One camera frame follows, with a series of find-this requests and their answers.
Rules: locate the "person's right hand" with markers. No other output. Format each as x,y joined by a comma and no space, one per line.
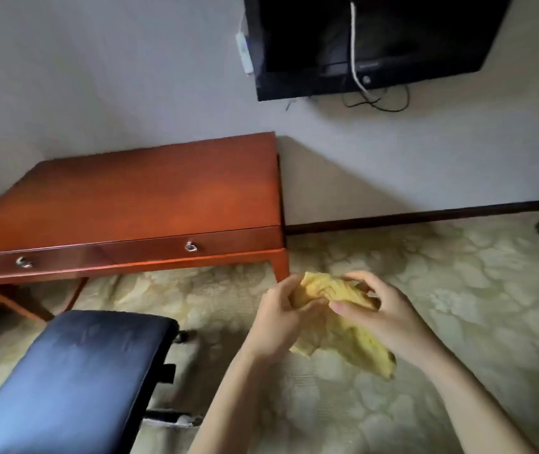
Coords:
392,321

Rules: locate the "person's left hand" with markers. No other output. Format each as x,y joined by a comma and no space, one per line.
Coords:
274,321

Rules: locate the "yellow cleaning cloth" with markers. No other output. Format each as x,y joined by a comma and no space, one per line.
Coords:
345,345

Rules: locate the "black leather chair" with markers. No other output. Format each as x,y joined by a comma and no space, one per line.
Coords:
61,373

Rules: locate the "person's left forearm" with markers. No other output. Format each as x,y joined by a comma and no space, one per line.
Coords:
231,411

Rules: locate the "person's right forearm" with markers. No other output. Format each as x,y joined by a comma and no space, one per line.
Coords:
473,411

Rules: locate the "red-brown wooden table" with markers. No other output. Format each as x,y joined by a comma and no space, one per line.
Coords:
132,193

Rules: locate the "black television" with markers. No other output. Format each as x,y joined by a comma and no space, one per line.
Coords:
416,28

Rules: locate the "white wall unit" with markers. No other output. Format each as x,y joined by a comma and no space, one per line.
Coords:
245,51

